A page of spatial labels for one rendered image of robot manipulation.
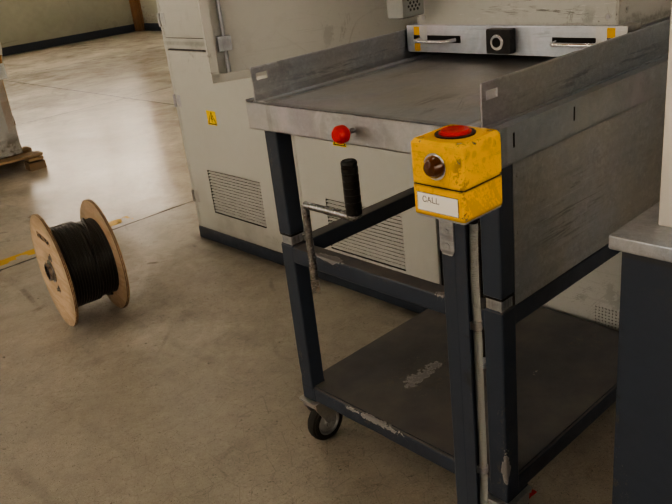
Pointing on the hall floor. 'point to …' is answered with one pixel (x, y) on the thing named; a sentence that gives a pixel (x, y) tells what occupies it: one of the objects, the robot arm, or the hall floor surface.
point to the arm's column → (644, 384)
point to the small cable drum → (80, 261)
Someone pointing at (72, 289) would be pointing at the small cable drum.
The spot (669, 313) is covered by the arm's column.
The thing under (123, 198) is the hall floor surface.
